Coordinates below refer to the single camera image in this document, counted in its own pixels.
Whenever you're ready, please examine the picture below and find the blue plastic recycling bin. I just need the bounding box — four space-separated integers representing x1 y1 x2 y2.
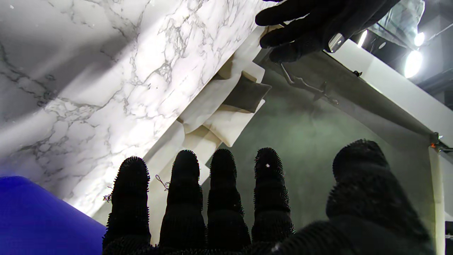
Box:
0 176 107 255

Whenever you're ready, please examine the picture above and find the printed sofa backdrop banner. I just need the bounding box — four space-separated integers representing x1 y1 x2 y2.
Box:
92 25 453 255

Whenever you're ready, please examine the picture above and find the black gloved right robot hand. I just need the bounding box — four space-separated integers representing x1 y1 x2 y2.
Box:
103 139 434 255

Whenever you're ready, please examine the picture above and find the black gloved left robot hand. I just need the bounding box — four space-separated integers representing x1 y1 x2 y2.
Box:
255 0 402 64

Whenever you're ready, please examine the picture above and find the black spring clamp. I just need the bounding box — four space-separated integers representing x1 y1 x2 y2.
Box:
429 132 453 153

